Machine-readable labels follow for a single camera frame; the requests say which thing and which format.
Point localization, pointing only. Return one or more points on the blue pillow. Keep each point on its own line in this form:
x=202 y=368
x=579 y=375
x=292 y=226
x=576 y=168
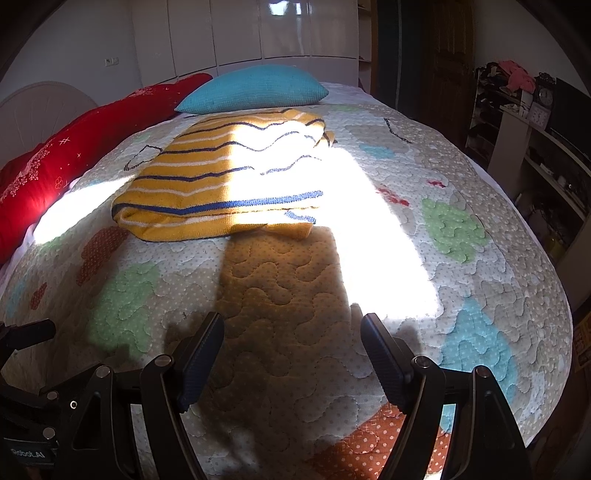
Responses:
x=254 y=90

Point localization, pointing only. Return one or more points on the small white clock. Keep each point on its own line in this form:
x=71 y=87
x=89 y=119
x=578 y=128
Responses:
x=538 y=113

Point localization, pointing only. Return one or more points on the white glossy wardrobe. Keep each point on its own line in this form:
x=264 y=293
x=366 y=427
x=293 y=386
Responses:
x=240 y=32

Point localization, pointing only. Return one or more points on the black monitor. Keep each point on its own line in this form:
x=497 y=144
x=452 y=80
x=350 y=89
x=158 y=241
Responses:
x=572 y=110

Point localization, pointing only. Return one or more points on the white shelf unit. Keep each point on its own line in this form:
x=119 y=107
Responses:
x=512 y=134

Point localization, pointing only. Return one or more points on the yellow patterned box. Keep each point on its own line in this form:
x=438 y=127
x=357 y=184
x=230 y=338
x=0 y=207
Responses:
x=582 y=341

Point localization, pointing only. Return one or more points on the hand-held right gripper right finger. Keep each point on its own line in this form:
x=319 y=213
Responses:
x=388 y=369

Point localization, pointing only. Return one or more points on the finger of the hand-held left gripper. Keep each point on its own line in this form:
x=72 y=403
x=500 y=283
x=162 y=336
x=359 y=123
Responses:
x=51 y=408
x=27 y=334

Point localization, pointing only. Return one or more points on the red quilt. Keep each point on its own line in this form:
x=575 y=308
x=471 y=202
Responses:
x=46 y=157

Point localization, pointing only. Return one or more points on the white rounded headboard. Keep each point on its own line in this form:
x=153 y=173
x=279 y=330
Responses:
x=41 y=99

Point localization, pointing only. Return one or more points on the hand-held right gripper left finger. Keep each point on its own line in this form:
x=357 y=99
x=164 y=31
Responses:
x=198 y=364

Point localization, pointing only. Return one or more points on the yellow striped sweater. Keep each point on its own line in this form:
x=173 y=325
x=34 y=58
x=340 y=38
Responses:
x=184 y=194

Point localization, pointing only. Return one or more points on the black ornate clock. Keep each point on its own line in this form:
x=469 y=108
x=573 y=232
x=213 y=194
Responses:
x=545 y=96

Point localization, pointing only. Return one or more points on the yellow jar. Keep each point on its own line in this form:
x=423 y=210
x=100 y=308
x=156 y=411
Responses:
x=556 y=244

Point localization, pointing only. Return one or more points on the bed with patterned sheet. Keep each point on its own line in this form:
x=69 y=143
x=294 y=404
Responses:
x=286 y=286

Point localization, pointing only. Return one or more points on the brown wooden door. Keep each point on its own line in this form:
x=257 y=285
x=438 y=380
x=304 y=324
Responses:
x=450 y=60

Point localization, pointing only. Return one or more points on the pink clothes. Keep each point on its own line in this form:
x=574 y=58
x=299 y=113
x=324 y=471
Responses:
x=519 y=76

